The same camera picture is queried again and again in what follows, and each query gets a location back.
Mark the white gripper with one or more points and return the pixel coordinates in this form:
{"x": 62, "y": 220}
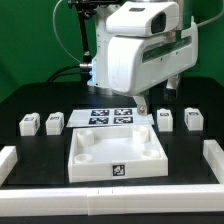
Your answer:
{"x": 137, "y": 64}

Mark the white square tabletop part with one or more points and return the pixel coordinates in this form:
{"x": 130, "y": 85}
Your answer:
{"x": 117, "y": 152}

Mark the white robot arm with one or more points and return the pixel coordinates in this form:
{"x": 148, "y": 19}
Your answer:
{"x": 135, "y": 19}

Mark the white sheet with markers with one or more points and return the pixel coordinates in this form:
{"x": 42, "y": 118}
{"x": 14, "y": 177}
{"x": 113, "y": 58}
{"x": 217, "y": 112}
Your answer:
{"x": 107, "y": 117}

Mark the white right fence wall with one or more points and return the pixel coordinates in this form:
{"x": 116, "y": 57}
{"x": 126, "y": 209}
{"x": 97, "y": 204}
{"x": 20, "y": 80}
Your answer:
{"x": 214, "y": 155}

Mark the white fence wall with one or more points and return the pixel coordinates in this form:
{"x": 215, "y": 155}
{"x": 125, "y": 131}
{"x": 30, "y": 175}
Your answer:
{"x": 112, "y": 200}
{"x": 214, "y": 155}
{"x": 8, "y": 159}

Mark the white front fence wall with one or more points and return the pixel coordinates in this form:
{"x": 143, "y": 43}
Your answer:
{"x": 112, "y": 200}

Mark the black camera stand pole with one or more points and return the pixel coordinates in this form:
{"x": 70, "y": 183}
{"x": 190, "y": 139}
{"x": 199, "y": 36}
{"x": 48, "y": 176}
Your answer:
{"x": 85, "y": 11}

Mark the white left fence wall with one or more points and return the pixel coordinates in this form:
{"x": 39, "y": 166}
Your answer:
{"x": 8, "y": 159}

